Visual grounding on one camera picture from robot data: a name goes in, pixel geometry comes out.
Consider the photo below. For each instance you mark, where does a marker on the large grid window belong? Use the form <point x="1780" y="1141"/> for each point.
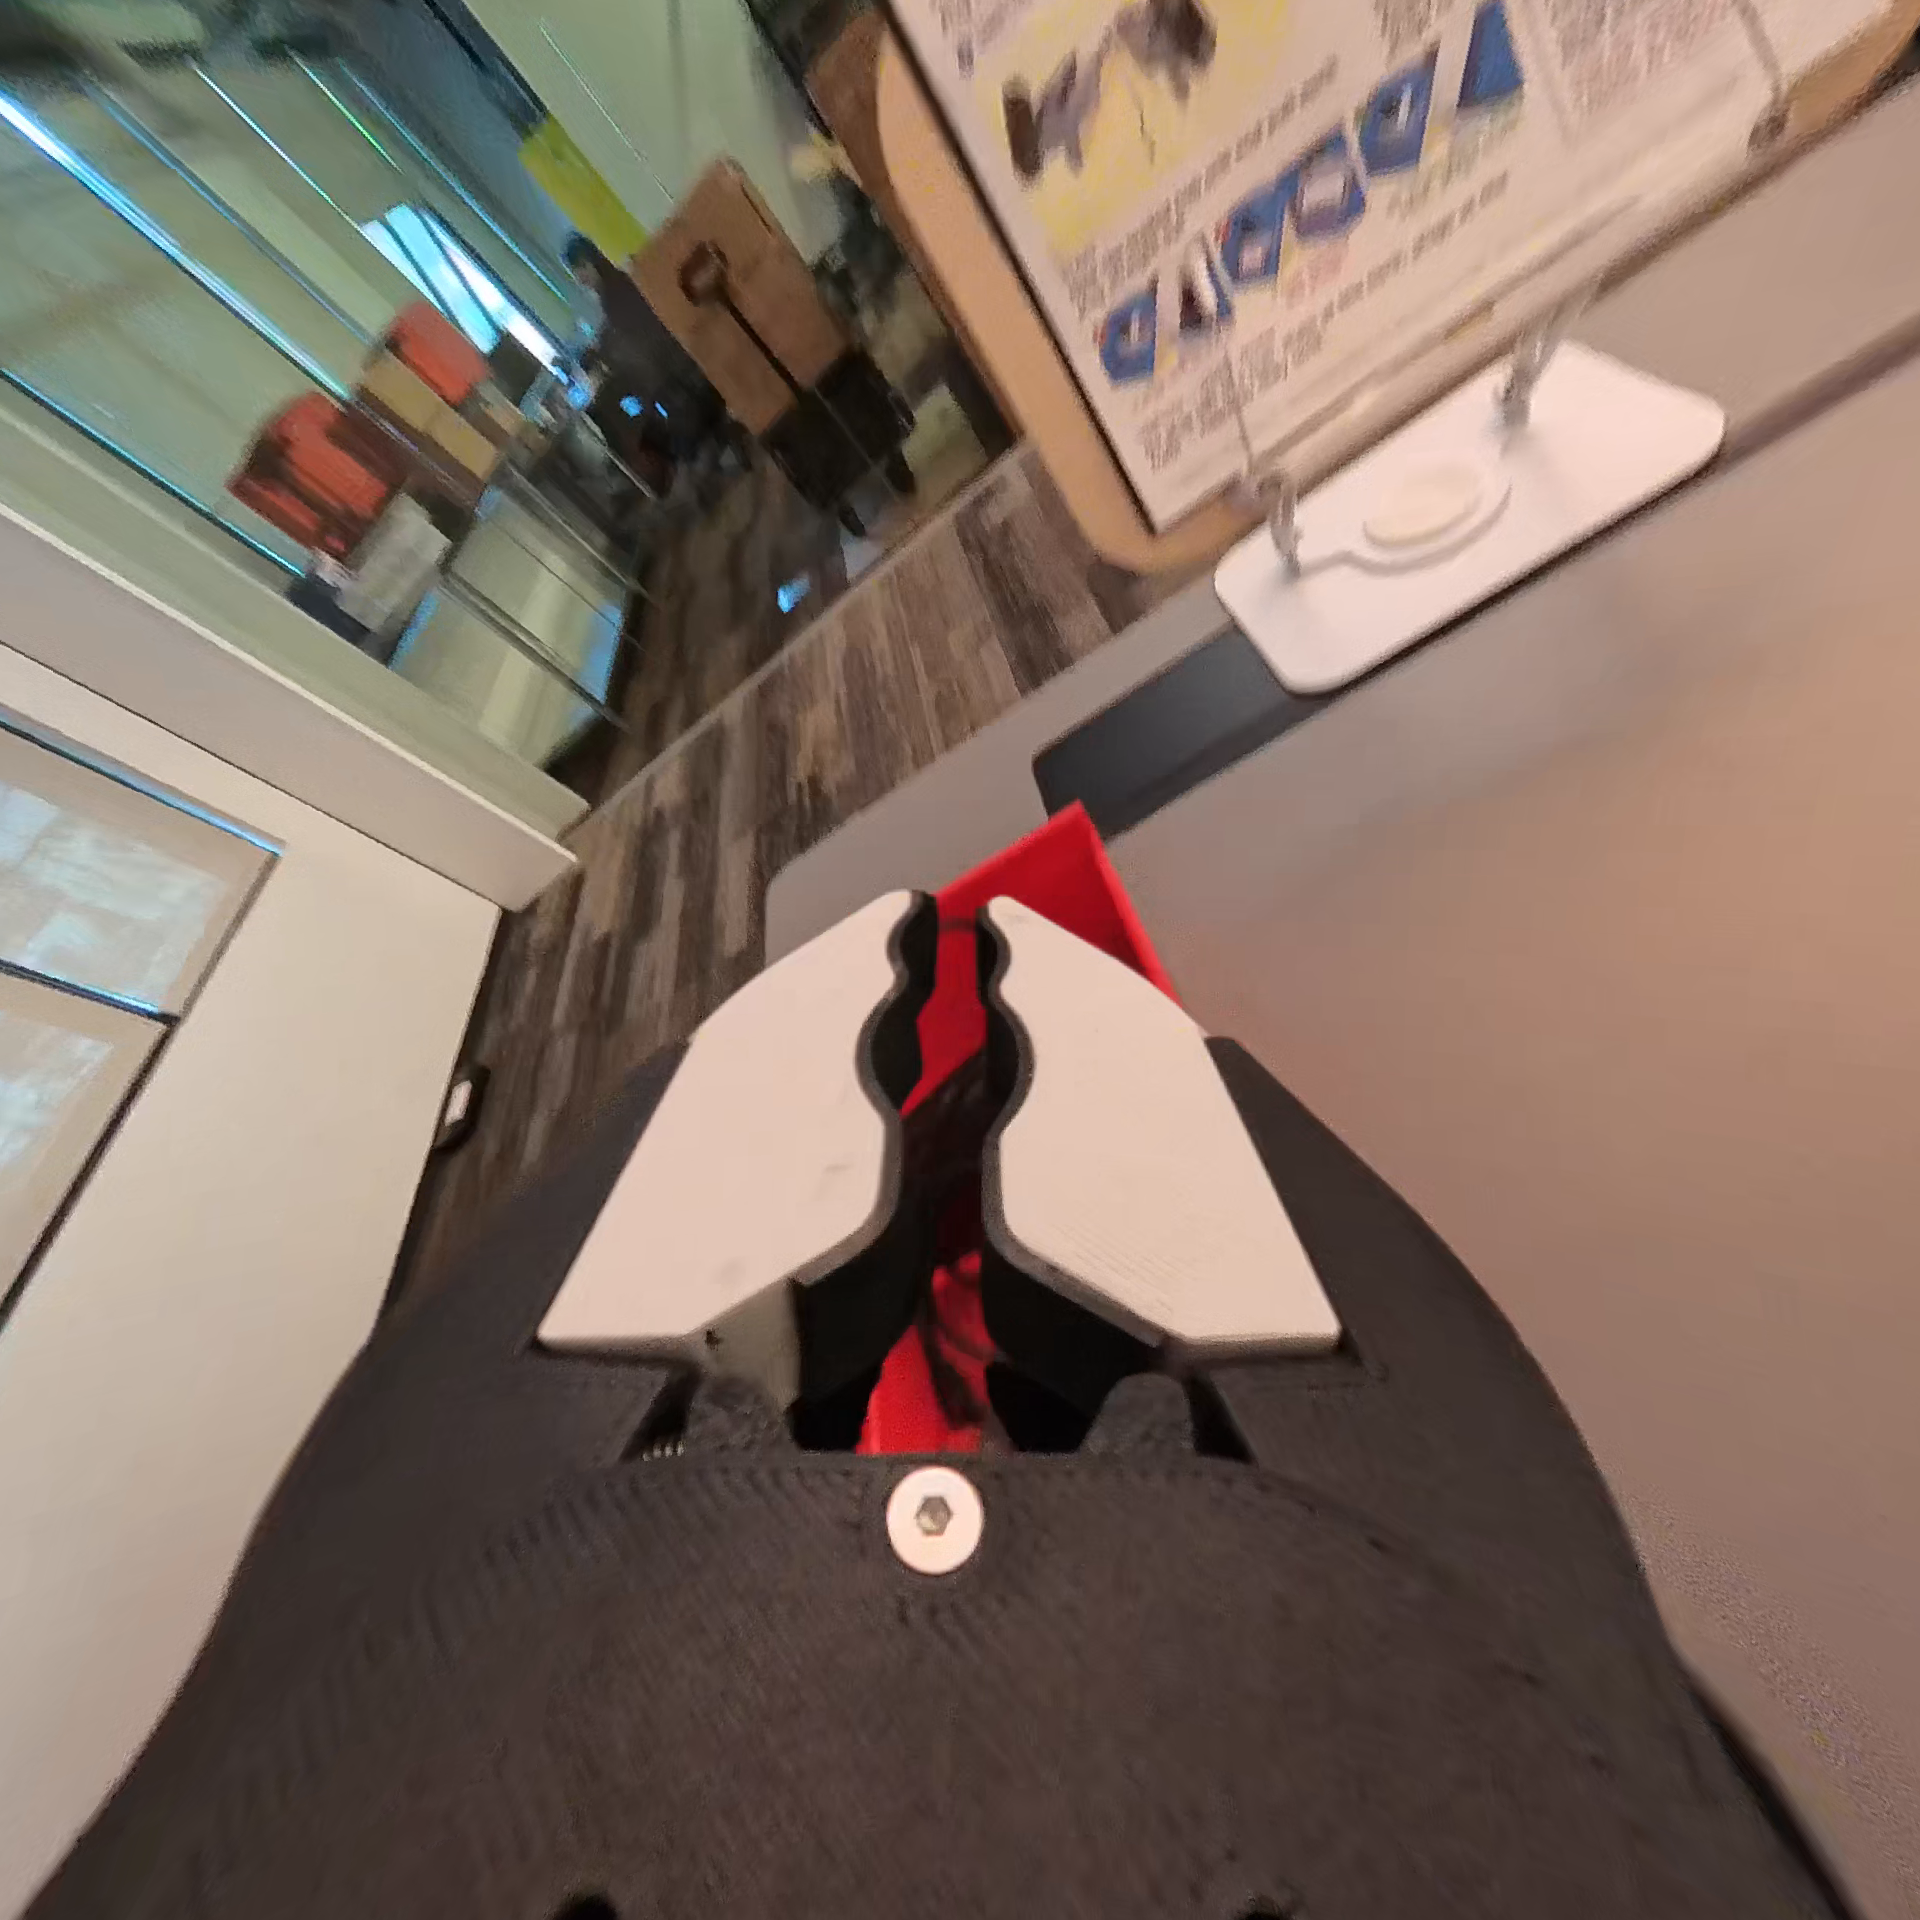
<point x="105" y="932"/>

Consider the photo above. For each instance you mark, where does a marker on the yellow wall sign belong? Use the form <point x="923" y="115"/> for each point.
<point x="580" y="181"/>

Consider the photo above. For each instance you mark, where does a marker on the printed instruction sheet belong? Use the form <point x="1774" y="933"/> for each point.
<point x="1348" y="193"/>

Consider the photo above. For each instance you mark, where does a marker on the large orange case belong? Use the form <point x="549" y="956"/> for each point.
<point x="308" y="472"/>

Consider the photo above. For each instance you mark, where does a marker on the red plastic box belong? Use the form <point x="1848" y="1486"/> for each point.
<point x="1071" y="898"/>

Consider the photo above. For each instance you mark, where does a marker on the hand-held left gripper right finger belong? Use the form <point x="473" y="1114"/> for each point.
<point x="1154" y="1187"/>

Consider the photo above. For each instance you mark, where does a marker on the small orange case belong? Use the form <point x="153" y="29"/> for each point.
<point x="434" y="354"/>

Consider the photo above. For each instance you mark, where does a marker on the brown cardboard box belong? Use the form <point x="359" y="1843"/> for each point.
<point x="735" y="267"/>

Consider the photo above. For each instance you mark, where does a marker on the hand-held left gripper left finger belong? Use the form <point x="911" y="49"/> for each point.
<point x="719" y="1153"/>

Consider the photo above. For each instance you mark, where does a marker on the black chair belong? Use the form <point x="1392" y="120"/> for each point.
<point x="840" y="436"/>

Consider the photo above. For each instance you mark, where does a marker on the white sign stand base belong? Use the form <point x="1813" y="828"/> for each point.
<point x="1576" y="481"/>

